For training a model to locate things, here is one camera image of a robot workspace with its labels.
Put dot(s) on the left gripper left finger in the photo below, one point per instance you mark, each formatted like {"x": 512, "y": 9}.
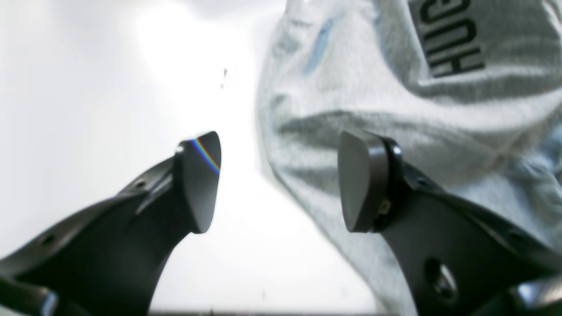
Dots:
{"x": 107, "y": 259}

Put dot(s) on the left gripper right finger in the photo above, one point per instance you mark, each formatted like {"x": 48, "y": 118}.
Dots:
{"x": 458, "y": 258}

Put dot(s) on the light grey printed T-shirt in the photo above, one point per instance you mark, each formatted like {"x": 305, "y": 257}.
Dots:
{"x": 470, "y": 90}

